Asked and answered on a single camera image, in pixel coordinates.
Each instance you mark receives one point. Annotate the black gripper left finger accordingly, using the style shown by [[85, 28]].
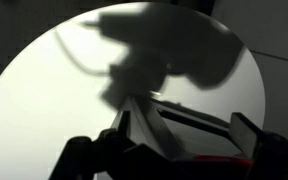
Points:
[[80, 156]]

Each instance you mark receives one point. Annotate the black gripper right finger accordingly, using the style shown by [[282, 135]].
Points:
[[274, 156]]

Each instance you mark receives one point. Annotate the grey toy stove oven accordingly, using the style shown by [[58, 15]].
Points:
[[144, 123]]

